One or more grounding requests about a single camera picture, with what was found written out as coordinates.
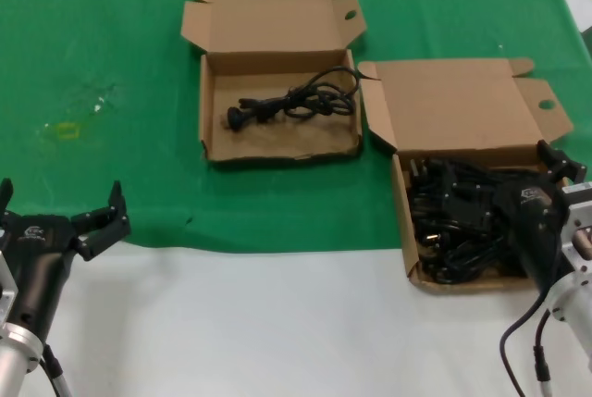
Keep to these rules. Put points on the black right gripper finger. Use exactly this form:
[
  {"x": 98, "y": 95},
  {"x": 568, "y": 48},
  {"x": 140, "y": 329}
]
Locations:
[
  {"x": 559, "y": 166},
  {"x": 467, "y": 207}
]

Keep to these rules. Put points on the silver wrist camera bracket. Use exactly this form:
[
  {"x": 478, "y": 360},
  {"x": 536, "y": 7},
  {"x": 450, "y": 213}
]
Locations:
[
  {"x": 580, "y": 221},
  {"x": 7, "y": 286}
]

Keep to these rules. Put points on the white paper sheet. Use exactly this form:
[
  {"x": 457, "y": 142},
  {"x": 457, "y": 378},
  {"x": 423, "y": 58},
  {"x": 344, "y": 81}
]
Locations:
[{"x": 578, "y": 3}]

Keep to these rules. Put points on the green tablecloth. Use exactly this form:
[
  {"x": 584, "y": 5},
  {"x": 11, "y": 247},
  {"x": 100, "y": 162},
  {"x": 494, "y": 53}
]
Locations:
[{"x": 115, "y": 45}]

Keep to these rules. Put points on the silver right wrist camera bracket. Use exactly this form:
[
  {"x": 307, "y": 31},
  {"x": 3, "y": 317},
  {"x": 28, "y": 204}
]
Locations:
[{"x": 580, "y": 221}]

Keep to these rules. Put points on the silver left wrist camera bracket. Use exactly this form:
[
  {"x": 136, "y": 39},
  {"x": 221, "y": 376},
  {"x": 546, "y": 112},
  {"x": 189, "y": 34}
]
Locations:
[{"x": 7, "y": 286}]

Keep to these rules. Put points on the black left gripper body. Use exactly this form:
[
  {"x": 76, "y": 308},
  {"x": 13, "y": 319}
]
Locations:
[{"x": 37, "y": 253}]

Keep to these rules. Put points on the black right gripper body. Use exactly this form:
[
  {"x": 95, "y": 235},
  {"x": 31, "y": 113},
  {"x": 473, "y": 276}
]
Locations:
[{"x": 534, "y": 226}]

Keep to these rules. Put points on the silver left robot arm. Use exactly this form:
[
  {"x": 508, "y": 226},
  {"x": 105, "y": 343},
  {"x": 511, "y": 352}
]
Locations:
[{"x": 16, "y": 360}]

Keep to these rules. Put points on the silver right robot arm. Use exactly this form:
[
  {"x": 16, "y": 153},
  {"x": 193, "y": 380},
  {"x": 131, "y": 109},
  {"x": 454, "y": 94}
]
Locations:
[{"x": 575, "y": 313}]

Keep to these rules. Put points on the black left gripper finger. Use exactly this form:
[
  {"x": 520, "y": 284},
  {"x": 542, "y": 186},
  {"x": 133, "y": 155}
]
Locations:
[
  {"x": 104, "y": 230},
  {"x": 5, "y": 193}
]

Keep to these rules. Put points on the cardboard box with torn edge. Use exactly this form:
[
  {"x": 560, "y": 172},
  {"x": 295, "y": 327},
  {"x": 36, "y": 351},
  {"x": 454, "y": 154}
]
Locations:
[{"x": 277, "y": 22}]

